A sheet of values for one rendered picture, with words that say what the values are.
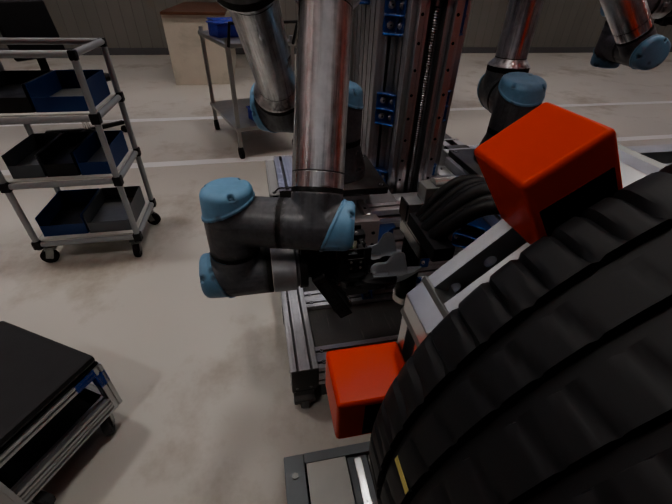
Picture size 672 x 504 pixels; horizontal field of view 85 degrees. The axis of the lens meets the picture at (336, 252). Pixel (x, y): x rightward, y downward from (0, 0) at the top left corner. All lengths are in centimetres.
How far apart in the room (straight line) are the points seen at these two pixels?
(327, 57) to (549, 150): 32
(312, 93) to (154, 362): 136
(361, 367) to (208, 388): 115
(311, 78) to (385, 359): 37
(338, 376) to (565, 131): 31
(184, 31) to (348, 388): 579
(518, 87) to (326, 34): 67
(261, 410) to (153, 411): 38
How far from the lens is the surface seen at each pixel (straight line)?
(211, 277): 59
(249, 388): 150
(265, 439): 140
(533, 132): 34
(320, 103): 52
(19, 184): 222
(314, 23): 56
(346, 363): 44
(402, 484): 36
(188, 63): 607
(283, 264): 58
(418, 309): 40
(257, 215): 51
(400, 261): 62
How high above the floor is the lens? 124
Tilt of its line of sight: 36 degrees down
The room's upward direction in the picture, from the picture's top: 2 degrees clockwise
